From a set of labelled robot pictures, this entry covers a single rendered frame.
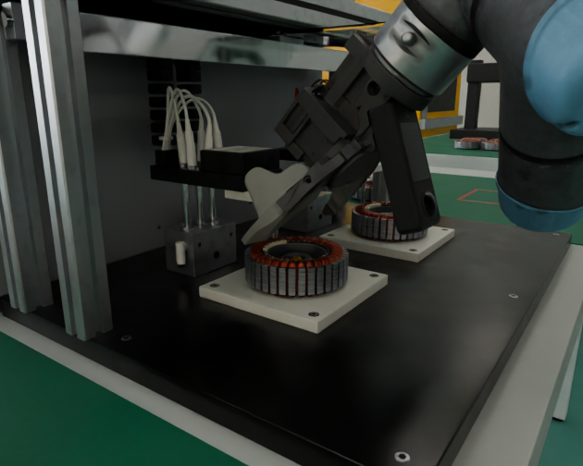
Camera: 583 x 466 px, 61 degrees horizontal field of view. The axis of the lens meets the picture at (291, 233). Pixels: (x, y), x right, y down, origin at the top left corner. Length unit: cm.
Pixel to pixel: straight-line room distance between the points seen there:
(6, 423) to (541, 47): 43
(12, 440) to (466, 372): 33
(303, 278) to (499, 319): 19
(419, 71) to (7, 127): 36
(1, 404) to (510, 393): 40
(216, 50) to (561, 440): 151
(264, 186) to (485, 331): 24
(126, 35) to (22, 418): 32
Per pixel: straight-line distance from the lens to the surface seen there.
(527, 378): 48
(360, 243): 68
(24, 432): 42
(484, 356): 45
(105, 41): 47
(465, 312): 53
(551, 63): 32
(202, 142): 61
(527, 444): 40
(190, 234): 58
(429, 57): 41
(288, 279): 49
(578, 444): 177
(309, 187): 43
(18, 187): 54
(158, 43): 51
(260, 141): 86
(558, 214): 46
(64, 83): 44
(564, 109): 33
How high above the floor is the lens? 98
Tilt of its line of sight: 16 degrees down
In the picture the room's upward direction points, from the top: straight up
